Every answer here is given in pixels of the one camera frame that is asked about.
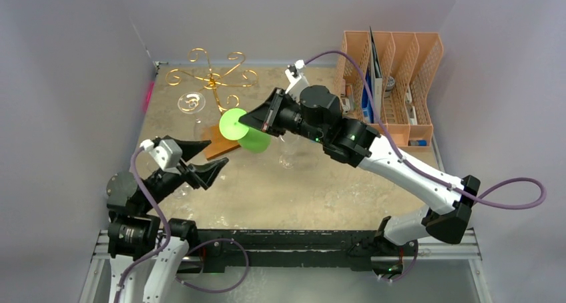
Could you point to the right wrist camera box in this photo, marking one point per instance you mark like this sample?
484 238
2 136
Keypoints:
297 79

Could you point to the clear glass near left arm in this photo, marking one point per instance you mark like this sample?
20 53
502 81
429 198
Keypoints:
181 192

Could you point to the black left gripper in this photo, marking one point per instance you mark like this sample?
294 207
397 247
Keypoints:
203 173

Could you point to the clear glass middle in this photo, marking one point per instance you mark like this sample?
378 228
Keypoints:
289 144

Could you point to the gold wine glass rack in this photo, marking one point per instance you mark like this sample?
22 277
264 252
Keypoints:
206 103

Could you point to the clear flute wine glass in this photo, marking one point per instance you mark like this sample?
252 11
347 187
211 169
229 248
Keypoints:
194 115

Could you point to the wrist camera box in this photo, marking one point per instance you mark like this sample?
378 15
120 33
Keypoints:
297 79
166 154

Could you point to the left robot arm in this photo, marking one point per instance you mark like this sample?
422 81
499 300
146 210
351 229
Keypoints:
145 250

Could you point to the peach file organizer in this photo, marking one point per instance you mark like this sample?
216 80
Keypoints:
409 62

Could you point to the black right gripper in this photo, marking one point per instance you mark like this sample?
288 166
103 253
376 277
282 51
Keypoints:
274 113

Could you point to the green plastic goblet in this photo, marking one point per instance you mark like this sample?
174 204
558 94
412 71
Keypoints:
251 139

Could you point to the grey white folder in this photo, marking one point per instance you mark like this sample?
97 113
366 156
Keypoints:
376 75

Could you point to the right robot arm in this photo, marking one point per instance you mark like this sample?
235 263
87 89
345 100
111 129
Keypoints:
316 115

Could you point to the blue folder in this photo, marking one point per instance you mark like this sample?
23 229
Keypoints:
366 101

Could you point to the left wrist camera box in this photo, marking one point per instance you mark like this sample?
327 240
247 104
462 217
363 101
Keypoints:
166 154

